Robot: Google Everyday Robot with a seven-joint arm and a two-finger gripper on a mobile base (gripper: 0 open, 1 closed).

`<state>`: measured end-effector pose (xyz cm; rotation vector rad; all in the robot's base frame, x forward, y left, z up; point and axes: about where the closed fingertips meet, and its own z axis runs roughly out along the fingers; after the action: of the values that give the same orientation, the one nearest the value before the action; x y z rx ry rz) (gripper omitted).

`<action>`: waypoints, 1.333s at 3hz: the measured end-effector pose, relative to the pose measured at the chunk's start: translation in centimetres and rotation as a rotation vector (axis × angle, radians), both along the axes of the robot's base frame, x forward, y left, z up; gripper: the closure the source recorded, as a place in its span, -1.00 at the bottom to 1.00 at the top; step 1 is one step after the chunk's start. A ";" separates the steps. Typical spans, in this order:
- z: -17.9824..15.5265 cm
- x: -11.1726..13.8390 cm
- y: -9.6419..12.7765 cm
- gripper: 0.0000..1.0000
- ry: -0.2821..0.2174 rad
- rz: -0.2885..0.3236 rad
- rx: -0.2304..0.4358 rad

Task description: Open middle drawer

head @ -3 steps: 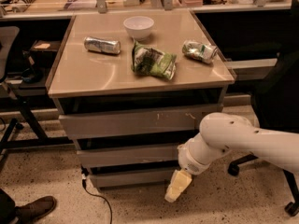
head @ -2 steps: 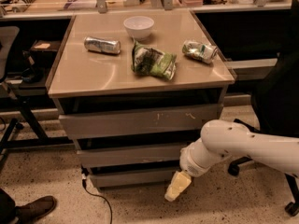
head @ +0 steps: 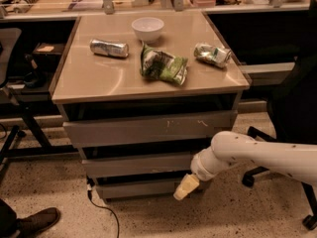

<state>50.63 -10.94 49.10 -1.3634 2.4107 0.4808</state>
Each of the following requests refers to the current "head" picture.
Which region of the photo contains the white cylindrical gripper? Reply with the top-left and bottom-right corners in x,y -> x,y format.
173,148 -> 235,200

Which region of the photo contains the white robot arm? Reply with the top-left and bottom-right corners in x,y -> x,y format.
173,131 -> 317,200

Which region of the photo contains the grey top drawer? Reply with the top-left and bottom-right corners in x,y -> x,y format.
63,110 -> 238,148

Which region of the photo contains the beige top drawer cabinet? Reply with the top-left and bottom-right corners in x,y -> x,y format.
52,11 -> 249,200

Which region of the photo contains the green chip bag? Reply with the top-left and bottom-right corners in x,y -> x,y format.
140,44 -> 188,85

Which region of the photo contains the black office chair right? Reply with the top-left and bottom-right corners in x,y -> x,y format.
241,0 -> 317,231

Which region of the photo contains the white bowl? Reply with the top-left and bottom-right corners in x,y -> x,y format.
132,17 -> 164,44

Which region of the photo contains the silver soda can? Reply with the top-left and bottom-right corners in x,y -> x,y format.
90,39 -> 129,59

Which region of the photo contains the brown shoe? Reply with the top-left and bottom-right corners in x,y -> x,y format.
17,207 -> 60,238

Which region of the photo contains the black box under desk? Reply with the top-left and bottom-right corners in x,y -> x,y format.
32,43 -> 64,67

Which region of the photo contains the grey office chair left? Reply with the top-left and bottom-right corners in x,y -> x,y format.
0,28 -> 22,171

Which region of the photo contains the black cable on floor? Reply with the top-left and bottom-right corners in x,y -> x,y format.
86,178 -> 121,238

